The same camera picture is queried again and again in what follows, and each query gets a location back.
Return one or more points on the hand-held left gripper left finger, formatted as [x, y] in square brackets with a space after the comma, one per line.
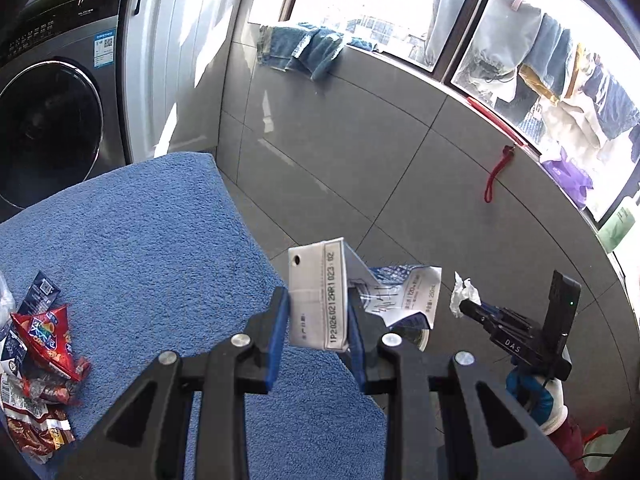
[277, 340]

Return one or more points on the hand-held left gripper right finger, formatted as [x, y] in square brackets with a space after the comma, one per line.
[356, 355]

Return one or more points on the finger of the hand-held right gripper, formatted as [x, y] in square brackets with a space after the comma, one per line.
[477, 312]
[510, 321]

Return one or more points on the white tissue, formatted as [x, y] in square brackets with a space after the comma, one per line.
[462, 292]

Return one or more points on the white milk carton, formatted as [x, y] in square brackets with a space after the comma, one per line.
[315, 310]

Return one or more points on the white round bin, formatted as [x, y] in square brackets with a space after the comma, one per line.
[422, 341]

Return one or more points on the clear plastic bag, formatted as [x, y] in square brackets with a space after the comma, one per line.
[6, 302]

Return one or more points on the person's right forearm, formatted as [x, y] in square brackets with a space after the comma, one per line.
[570, 445]

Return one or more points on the person's right hand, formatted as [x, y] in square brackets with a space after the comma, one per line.
[545, 402]

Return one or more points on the white plastic bag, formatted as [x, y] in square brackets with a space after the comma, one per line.
[607, 447]

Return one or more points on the green packet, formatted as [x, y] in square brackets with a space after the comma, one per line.
[617, 230]

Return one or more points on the purple bag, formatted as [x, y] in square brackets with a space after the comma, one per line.
[567, 177]

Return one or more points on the blue terry towel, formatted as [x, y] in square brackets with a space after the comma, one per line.
[150, 240]

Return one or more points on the red plastic bar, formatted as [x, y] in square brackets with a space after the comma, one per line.
[500, 122]

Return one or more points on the red snack bag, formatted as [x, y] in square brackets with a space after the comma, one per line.
[50, 340]

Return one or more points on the small red wrapper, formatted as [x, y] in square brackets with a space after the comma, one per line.
[50, 390]

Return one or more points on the dark blue wrapper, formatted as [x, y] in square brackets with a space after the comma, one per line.
[37, 292]

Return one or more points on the brown snack packet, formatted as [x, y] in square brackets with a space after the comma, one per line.
[35, 432]

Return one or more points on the white blue wrapper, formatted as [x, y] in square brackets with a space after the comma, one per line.
[12, 355]

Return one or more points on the row of hanging clothes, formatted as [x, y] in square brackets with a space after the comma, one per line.
[550, 50]

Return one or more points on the white cabinet door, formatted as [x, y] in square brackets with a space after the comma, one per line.
[190, 60]

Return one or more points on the blue cloth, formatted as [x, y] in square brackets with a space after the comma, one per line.
[310, 47]

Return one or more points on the dark grey washing machine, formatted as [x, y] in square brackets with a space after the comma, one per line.
[50, 125]

